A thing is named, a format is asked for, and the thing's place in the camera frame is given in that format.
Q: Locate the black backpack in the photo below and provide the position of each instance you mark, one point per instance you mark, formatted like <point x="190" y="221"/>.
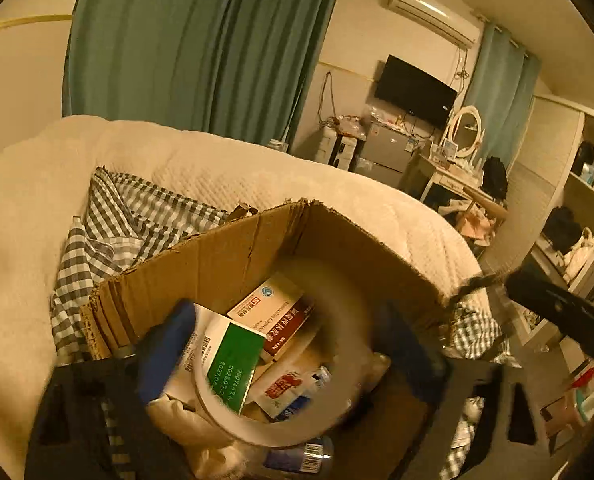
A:
<point x="494" y="181"/>

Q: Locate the white dressing table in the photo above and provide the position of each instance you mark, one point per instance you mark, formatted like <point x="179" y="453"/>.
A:
<point x="436" y="175"/>

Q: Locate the teal right curtain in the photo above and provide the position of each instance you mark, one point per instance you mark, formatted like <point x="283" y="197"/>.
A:
<point x="501" y="89"/>

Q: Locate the white tape roll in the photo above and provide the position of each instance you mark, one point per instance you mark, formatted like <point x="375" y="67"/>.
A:
<point x="344" y="316"/>

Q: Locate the checkered gingham cloth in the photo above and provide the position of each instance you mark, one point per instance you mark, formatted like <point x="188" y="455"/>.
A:
<point x="129" y="219"/>

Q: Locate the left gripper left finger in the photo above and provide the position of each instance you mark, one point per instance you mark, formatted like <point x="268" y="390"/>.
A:
<point x="69" y="438"/>

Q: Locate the cream quilted bed cover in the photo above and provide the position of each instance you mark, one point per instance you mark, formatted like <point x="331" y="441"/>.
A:
<point x="44" y="183"/>

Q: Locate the white shelving cabinet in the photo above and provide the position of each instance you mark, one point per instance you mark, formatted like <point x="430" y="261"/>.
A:
<point x="549" y="230"/>

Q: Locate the small grey fridge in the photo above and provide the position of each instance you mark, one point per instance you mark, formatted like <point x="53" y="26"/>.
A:
<point x="387" y="147"/>

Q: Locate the white oval vanity mirror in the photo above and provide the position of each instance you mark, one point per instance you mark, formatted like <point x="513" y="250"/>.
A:
<point x="463" y="134"/>

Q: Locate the brown cardboard box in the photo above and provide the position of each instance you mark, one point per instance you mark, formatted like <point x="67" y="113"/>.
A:
<point x="219" y="267"/>

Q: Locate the red white medicine box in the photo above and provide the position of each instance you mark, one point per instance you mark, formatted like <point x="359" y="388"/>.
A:
<point x="277" y="308"/>

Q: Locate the black wall television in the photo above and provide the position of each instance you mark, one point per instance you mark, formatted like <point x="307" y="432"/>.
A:
<point x="415" y="92"/>

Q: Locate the white air conditioner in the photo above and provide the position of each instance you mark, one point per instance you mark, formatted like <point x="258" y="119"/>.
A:
<point x="440" y="20"/>

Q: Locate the wooden chair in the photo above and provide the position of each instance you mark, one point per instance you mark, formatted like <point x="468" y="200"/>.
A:
<point x="482" y="217"/>

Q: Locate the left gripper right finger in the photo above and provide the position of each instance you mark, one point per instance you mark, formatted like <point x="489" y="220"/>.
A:
<point x="509" y="440"/>

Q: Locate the white lace fabric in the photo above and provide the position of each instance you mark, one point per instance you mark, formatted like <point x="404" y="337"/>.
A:
<point x="210" y="452"/>

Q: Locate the teal window curtain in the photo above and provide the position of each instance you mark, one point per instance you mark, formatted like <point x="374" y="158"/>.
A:
<point x="235" y="68"/>

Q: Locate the green white medicine box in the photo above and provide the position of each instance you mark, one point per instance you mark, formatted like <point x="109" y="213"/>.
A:
<point x="229" y="352"/>

